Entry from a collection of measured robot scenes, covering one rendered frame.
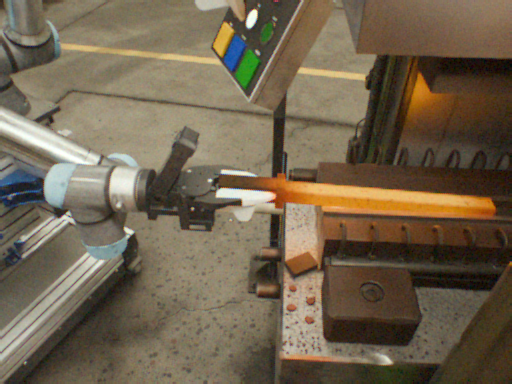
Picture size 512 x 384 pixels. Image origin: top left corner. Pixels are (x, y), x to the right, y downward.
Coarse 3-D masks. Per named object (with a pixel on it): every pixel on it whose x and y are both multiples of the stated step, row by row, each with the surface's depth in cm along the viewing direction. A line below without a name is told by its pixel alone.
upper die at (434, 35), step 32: (352, 0) 43; (384, 0) 37; (416, 0) 36; (448, 0) 36; (480, 0) 36; (352, 32) 42; (384, 32) 38; (416, 32) 38; (448, 32) 38; (480, 32) 38
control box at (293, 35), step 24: (264, 0) 96; (288, 0) 88; (312, 0) 84; (240, 24) 104; (264, 24) 94; (288, 24) 86; (312, 24) 87; (264, 48) 93; (288, 48) 89; (264, 72) 91; (288, 72) 93; (264, 96) 95
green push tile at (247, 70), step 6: (246, 54) 97; (252, 54) 95; (246, 60) 97; (252, 60) 95; (258, 60) 93; (240, 66) 99; (246, 66) 96; (252, 66) 94; (258, 66) 93; (240, 72) 98; (246, 72) 96; (252, 72) 94; (240, 78) 98; (246, 78) 95; (252, 78) 94; (246, 84) 95
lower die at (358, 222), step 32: (448, 192) 66; (480, 192) 66; (320, 224) 66; (352, 224) 61; (384, 224) 61; (416, 224) 61; (448, 224) 61; (480, 224) 61; (320, 256) 63; (384, 256) 60; (416, 256) 60; (448, 256) 59; (480, 256) 59
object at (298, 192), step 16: (224, 176) 63; (240, 176) 63; (256, 176) 63; (288, 192) 62; (304, 192) 62; (320, 192) 62; (336, 192) 62; (352, 192) 62; (368, 192) 62; (384, 192) 63; (400, 192) 63; (416, 192) 63; (368, 208) 63; (384, 208) 62; (400, 208) 62; (416, 208) 62; (432, 208) 62; (448, 208) 61; (464, 208) 61; (480, 208) 61
